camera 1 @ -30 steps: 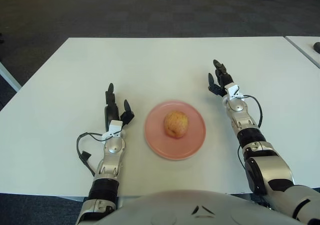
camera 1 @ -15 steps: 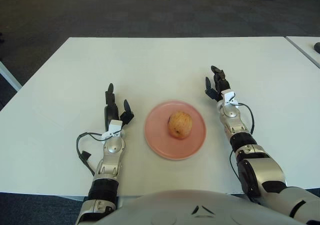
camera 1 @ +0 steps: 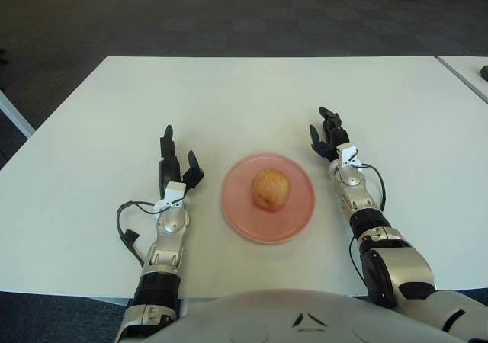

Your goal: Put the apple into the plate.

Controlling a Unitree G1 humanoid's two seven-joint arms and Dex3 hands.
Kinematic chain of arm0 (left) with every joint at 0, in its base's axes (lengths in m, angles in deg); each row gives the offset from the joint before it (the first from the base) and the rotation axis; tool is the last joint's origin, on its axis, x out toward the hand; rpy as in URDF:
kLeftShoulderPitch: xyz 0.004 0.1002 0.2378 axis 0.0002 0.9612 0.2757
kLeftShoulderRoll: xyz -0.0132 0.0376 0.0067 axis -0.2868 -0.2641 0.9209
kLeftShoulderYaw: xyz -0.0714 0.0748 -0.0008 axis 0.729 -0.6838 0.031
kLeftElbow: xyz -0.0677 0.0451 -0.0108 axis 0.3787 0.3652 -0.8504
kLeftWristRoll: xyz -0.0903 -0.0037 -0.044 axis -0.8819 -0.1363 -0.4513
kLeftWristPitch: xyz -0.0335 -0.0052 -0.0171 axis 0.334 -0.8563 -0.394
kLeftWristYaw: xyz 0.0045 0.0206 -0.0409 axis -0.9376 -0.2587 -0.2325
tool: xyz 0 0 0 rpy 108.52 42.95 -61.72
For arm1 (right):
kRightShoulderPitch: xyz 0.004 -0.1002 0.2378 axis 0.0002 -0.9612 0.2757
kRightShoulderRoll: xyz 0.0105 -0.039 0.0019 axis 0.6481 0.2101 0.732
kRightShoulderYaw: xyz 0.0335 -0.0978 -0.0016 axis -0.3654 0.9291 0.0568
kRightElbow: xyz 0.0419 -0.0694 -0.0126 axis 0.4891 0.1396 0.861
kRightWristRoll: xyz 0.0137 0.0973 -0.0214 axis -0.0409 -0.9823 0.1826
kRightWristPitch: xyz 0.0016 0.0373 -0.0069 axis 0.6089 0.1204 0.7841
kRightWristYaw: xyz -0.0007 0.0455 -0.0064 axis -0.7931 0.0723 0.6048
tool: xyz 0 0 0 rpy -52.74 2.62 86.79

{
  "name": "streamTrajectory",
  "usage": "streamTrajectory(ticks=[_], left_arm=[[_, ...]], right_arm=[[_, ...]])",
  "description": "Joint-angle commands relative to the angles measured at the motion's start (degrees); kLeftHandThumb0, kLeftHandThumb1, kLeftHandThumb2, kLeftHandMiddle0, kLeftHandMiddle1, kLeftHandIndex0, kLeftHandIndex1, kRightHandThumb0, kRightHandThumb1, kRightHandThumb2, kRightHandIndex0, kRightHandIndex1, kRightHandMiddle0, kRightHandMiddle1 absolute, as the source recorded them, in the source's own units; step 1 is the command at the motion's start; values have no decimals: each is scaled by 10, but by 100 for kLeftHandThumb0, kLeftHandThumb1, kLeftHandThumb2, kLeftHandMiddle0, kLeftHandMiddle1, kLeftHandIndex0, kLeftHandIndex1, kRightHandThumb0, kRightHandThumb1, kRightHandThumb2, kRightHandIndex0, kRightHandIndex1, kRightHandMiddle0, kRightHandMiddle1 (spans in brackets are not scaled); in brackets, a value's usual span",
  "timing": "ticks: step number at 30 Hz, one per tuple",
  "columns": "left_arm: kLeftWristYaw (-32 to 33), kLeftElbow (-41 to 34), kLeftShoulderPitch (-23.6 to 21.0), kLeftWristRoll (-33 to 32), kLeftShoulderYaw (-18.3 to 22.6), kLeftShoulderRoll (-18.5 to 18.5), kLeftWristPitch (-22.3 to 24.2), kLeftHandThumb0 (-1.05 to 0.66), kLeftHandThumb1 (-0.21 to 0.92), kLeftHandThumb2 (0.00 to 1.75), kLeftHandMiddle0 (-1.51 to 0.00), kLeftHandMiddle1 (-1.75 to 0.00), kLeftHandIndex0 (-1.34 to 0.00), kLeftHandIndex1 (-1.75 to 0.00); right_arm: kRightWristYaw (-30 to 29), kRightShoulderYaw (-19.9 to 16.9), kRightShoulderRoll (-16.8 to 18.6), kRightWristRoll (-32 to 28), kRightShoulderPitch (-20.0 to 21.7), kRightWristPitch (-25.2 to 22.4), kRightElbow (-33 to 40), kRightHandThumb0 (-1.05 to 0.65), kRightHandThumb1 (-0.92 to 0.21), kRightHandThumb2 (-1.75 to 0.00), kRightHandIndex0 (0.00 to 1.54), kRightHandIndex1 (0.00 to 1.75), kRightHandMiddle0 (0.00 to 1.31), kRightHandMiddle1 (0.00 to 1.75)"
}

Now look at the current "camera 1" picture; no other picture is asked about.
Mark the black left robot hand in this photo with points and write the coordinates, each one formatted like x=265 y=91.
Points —
x=167 y=167

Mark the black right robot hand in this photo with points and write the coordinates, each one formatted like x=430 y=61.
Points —
x=331 y=137

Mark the yellow-red apple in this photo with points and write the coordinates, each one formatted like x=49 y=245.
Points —
x=270 y=190

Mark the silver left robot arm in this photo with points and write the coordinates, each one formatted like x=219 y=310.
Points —
x=167 y=228

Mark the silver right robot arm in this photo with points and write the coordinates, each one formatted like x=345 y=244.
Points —
x=381 y=244

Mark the round pink plate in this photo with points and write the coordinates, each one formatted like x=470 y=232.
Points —
x=268 y=225

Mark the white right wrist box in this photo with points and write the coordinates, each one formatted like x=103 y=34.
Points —
x=348 y=153

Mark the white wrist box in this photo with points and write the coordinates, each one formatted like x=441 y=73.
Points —
x=348 y=153
x=173 y=192

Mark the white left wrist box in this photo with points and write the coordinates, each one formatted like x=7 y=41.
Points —
x=173 y=192

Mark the grey handheld controller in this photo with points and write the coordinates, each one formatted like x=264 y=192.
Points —
x=485 y=69

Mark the grey robot torso shell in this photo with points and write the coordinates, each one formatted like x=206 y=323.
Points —
x=305 y=320

